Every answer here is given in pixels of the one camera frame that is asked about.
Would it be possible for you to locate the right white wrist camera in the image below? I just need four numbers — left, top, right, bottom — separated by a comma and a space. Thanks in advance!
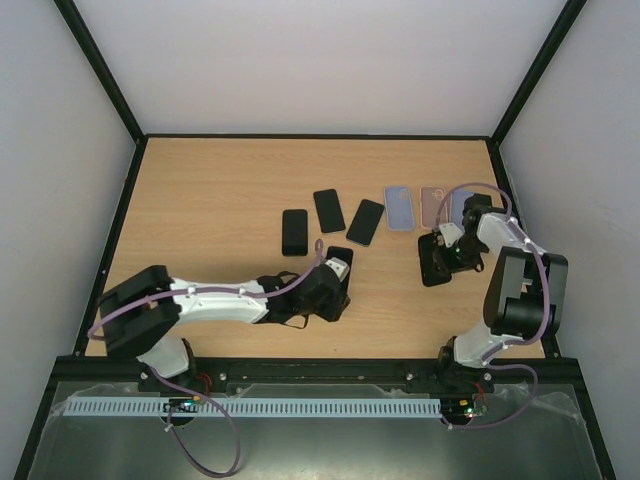
438, 223, 464, 248

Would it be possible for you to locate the slotted grey cable duct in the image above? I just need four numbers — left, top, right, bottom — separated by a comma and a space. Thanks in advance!
62, 397, 441, 419

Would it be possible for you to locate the black phone case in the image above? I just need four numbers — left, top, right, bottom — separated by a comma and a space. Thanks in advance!
417, 232, 452, 287

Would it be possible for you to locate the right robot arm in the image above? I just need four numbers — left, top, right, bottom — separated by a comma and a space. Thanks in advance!
418, 194, 568, 392

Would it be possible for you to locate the black phone from pink case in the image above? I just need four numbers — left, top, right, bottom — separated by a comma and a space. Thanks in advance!
313, 189, 346, 234

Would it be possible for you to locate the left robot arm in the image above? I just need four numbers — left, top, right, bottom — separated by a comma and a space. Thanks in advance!
88, 257, 351, 379

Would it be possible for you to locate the black cage frame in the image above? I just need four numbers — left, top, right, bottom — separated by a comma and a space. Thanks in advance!
0, 0, 640, 480

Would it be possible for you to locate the pink phone case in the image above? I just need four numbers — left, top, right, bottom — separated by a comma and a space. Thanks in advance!
420, 186, 446, 229

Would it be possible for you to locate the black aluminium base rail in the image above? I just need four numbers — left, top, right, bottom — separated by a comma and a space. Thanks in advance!
52, 354, 581, 396

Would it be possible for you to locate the lilac case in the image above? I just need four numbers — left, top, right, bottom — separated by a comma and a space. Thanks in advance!
384, 186, 415, 232
449, 189, 474, 228

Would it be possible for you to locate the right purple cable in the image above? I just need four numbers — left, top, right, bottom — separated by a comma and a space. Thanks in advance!
434, 182, 554, 431

